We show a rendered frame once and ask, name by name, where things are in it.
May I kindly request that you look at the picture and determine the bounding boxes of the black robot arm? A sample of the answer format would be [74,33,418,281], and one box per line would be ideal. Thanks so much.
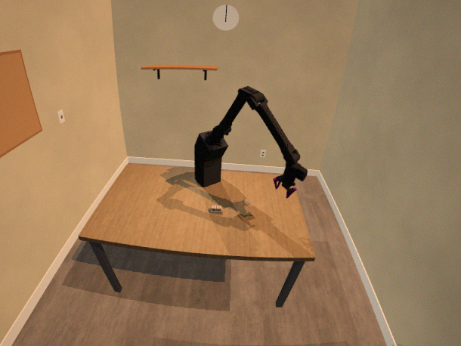
[205,86,308,183]

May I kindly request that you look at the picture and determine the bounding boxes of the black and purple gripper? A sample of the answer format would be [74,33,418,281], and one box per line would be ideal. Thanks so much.
[274,172,297,198]

